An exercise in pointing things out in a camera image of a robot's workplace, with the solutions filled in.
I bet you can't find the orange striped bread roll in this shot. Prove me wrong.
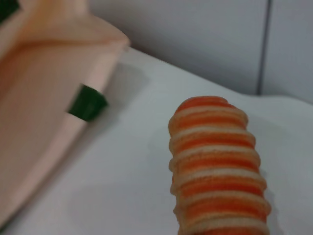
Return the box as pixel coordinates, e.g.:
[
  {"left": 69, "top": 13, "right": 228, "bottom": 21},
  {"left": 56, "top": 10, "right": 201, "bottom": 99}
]
[{"left": 167, "top": 95, "right": 272, "bottom": 235}]

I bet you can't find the cream canvas tote bag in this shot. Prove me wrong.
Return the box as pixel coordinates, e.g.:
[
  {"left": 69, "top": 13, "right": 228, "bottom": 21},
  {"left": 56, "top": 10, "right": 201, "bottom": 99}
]
[{"left": 0, "top": 0, "right": 131, "bottom": 228}]

